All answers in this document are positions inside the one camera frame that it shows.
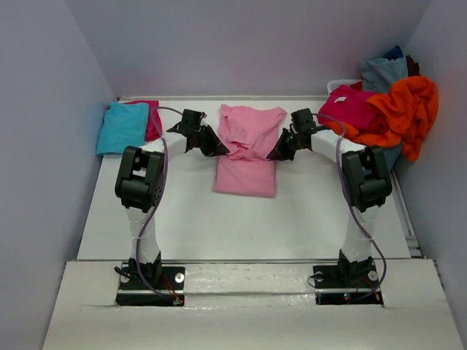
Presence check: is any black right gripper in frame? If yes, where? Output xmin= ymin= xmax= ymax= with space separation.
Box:
xmin=267 ymin=128 xmax=304 ymax=161

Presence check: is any light pink t-shirt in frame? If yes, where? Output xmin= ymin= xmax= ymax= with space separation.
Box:
xmin=213 ymin=104 xmax=287 ymax=198

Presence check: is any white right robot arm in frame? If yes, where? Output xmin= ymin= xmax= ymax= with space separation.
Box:
xmin=267 ymin=109 xmax=392 ymax=292

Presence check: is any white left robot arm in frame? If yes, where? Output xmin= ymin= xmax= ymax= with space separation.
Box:
xmin=115 ymin=109 xmax=228 ymax=292

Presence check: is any folded magenta t-shirt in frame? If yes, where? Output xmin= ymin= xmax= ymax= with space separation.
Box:
xmin=125 ymin=100 xmax=163 ymax=142

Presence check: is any crumpled magenta t-shirt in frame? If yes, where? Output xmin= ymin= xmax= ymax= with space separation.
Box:
xmin=317 ymin=84 xmax=377 ymax=129

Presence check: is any white laundry basket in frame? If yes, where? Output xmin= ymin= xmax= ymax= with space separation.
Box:
xmin=326 ymin=79 xmax=362 ymax=95

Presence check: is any folded turquoise t-shirt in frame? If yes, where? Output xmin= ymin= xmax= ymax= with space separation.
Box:
xmin=96 ymin=102 xmax=149 ymax=156

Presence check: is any grey-blue t-shirt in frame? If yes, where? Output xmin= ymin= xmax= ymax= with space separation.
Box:
xmin=359 ymin=57 xmax=408 ymax=93

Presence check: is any crumpled orange t-shirt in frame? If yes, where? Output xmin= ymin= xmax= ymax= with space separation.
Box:
xmin=324 ymin=76 xmax=439 ymax=162

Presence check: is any dark blue t-shirt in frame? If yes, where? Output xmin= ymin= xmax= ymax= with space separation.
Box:
xmin=383 ymin=45 xmax=404 ymax=61

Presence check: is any maroon t-shirt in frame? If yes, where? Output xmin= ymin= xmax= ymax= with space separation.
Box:
xmin=405 ymin=55 xmax=420 ymax=77

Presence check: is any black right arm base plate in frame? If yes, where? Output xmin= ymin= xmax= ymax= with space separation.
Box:
xmin=307 ymin=265 xmax=384 ymax=306

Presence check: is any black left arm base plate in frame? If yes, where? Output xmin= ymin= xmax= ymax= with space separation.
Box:
xmin=114 ymin=263 xmax=186 ymax=307

